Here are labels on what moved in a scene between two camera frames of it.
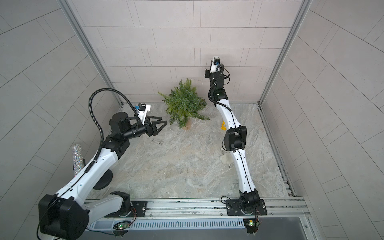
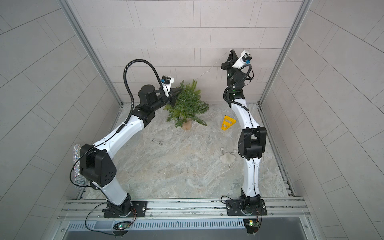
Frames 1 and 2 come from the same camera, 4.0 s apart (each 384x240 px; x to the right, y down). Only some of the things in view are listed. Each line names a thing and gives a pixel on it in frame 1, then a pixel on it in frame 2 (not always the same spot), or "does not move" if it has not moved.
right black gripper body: [216, 78] -> [235, 75]
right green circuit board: [252, 225] does not move
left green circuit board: [122, 225] does not move
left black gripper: [151, 130] -> [174, 92]
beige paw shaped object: [226, 157] does not move
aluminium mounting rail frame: [287, 208] does not move
